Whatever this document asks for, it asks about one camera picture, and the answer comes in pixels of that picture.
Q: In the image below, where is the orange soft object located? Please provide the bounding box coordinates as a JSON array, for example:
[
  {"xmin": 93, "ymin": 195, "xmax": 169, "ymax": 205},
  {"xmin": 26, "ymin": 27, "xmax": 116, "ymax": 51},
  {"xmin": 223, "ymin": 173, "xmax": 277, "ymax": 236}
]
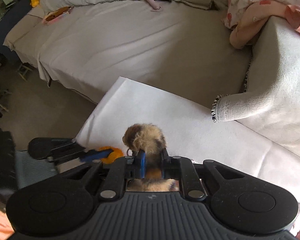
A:
[{"xmin": 98, "ymin": 146, "xmax": 125, "ymax": 164}]

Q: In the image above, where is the brown furry plush toy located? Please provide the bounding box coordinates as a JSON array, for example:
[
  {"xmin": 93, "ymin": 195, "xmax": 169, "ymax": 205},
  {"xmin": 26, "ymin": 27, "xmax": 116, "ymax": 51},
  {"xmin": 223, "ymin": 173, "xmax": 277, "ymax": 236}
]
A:
[{"xmin": 122, "ymin": 124, "xmax": 179, "ymax": 192}]

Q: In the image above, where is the white table cloth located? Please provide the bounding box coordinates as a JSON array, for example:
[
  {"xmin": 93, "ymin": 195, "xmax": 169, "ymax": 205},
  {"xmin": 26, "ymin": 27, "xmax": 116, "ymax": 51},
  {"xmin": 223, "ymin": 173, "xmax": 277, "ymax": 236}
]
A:
[{"xmin": 76, "ymin": 77, "xmax": 300, "ymax": 202}]

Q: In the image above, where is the beige sofa cover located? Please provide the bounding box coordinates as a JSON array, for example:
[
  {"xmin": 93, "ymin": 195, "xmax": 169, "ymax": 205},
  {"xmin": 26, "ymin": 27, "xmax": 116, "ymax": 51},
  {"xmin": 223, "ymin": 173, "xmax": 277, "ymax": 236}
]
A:
[{"xmin": 3, "ymin": 0, "xmax": 300, "ymax": 156}]

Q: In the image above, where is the pink floral blanket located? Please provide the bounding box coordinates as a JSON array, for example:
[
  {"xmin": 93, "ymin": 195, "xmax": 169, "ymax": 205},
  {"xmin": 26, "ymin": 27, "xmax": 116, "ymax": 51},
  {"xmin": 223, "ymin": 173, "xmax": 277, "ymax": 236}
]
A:
[{"xmin": 223, "ymin": 0, "xmax": 300, "ymax": 49}]

